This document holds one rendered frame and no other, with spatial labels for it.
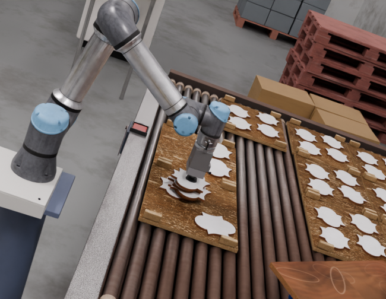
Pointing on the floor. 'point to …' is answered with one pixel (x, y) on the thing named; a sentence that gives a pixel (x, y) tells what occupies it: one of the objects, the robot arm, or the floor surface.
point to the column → (21, 242)
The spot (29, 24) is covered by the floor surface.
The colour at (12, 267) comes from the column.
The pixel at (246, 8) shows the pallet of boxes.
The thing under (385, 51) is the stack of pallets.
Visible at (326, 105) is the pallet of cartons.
